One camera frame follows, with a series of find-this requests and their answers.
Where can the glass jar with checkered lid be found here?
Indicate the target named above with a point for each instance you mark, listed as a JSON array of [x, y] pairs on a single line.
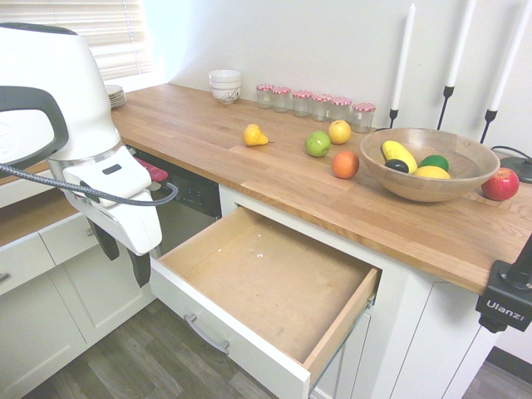
[[264, 99], [341, 109], [282, 101], [321, 110], [363, 120], [302, 106]]

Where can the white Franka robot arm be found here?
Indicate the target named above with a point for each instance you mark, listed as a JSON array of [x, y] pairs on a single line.
[[50, 83]]

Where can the orange fruit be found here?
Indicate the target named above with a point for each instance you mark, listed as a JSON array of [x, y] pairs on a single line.
[[346, 165]]

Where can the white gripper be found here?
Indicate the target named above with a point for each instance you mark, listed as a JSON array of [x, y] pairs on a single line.
[[120, 216]]

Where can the stack of white plates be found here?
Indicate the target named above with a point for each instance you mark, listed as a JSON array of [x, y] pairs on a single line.
[[116, 97]]

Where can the yellow pear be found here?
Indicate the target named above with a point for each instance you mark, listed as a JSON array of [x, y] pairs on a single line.
[[253, 136]]

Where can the white window blinds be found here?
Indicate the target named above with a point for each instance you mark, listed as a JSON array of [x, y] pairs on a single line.
[[116, 41]]

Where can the black round device base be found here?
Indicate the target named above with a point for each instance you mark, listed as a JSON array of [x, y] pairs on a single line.
[[519, 170]]

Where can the black candle holder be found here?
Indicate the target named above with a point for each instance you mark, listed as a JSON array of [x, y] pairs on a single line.
[[448, 92], [491, 116], [393, 115]]

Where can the white taper candle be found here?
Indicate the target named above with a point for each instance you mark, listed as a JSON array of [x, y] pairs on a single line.
[[404, 58], [509, 62], [460, 45]]

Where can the stainless steel dishwasher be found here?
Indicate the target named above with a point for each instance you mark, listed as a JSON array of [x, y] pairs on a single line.
[[191, 226]]

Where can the white base cabinet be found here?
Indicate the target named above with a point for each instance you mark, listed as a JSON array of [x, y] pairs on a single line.
[[62, 311]]

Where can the white wooden drawer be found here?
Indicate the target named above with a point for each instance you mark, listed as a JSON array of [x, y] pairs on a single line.
[[266, 274]]

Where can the large wooden bowl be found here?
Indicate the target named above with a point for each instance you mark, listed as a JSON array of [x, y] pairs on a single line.
[[415, 189]]

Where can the black Ulanzi clamp stand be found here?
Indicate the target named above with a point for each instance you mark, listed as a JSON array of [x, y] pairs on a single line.
[[505, 303]]

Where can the yellow apple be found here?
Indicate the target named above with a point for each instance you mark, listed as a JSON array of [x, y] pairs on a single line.
[[340, 132]]

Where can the yellow lemon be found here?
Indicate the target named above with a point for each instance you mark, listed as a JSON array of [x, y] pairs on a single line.
[[432, 173]]

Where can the red and white wrist camera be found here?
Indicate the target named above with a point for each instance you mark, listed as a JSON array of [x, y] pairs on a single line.
[[156, 171]]

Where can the green apple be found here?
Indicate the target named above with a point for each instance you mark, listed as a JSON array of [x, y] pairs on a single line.
[[318, 144]]

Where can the black avocado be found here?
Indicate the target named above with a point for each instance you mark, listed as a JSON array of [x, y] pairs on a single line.
[[397, 166]]

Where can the white bowl with floral print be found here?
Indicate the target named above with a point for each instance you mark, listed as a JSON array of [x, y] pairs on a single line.
[[225, 96]]

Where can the green lime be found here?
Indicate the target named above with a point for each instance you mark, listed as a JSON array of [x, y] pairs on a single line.
[[434, 161]]

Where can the red apple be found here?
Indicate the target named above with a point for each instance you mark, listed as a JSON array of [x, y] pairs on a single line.
[[500, 185]]

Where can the white ceramic bowl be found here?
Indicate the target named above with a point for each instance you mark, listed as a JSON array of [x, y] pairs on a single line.
[[225, 75], [225, 85]]

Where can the yellow banana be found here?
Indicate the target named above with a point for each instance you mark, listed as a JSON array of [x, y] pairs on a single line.
[[397, 151]]

